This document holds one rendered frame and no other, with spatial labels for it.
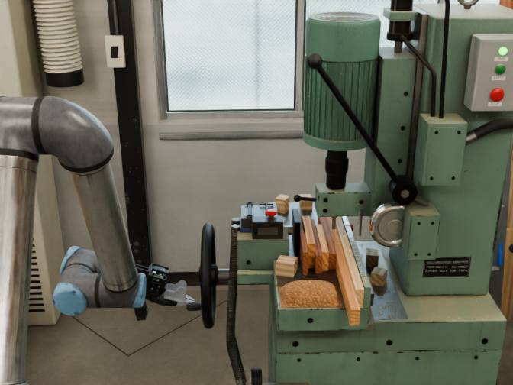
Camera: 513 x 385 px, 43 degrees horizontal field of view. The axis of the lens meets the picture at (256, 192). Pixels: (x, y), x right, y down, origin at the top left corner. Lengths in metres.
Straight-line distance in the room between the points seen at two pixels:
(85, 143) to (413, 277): 0.90
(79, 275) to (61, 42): 1.24
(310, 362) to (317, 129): 0.59
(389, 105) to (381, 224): 0.29
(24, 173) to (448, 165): 0.91
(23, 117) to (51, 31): 1.46
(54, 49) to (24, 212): 1.53
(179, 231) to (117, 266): 1.56
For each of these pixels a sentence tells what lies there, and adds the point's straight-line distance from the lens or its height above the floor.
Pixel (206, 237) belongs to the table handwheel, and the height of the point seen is 0.95.
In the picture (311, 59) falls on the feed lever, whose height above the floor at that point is 1.44.
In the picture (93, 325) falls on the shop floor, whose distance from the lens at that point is 3.14.
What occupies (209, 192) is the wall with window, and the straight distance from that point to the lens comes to 3.08.
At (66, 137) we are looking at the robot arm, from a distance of 1.32.
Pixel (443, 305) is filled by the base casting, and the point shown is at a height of 0.80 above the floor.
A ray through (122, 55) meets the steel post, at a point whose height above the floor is 1.19.
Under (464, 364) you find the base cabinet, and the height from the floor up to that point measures 0.67.
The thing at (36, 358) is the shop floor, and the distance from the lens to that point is 3.00.
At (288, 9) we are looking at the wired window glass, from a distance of 2.94.
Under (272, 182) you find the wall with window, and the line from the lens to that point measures 3.06.
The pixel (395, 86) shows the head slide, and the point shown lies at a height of 1.35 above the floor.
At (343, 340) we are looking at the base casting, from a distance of 1.69.
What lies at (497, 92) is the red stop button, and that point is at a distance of 1.54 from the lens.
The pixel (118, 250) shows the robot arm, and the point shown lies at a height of 1.00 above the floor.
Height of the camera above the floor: 1.73
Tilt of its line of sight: 23 degrees down
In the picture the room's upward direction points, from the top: straight up
